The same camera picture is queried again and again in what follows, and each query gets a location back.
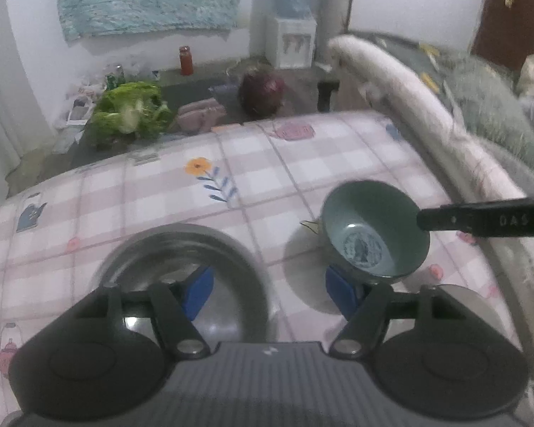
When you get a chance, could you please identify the red cabbage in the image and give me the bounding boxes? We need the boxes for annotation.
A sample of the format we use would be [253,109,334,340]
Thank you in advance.
[238,66,287,119]

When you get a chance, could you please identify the stainless steel plate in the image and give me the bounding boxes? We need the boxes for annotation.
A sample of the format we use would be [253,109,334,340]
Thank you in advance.
[436,284,513,336]

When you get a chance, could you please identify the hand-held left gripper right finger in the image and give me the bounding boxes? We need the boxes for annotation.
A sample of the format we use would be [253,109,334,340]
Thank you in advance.
[325,265,468,360]

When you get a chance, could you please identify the teal wall cloth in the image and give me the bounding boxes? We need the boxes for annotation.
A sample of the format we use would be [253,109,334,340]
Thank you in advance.
[56,0,245,44]

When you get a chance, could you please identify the scattered papers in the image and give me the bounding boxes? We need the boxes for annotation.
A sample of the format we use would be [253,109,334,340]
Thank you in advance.
[52,75,108,154]

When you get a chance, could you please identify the brown door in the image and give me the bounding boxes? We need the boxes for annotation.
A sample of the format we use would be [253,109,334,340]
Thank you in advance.
[472,0,534,73]

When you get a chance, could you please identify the dark green bedsheet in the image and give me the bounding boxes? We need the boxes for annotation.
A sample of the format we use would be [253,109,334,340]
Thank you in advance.
[347,31,477,107]

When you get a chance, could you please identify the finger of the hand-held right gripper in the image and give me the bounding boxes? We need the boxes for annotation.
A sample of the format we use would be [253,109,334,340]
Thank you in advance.
[417,200,534,238]

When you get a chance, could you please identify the white floral tall container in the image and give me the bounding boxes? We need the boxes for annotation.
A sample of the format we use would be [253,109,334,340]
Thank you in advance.
[323,0,357,60]

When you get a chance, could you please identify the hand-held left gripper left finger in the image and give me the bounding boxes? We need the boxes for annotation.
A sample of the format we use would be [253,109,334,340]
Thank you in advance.
[73,266,215,360]

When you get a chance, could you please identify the white water dispenser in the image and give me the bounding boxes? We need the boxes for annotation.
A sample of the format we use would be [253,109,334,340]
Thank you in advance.
[266,15,318,70]

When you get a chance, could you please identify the green leafy vegetable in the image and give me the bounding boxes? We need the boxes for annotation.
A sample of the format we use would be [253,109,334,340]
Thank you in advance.
[91,81,176,140]

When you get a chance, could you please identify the black object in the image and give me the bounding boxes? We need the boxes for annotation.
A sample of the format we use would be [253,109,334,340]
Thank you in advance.
[317,79,341,115]

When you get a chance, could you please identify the pale curtain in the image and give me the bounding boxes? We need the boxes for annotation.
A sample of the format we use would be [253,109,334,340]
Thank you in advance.
[0,31,43,190]

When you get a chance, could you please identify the pink checked tablecloth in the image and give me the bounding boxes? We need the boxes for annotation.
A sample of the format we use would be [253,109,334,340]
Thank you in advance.
[0,111,534,427]

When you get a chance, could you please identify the dark low table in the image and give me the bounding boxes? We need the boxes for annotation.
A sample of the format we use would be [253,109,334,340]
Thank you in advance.
[71,57,341,163]

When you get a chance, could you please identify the green ceramic bowl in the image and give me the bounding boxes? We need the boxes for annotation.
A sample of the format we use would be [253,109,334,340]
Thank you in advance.
[320,181,431,286]

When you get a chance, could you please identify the stainless steel bowl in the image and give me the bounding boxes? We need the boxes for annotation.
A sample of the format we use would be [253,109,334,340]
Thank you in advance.
[95,223,277,343]

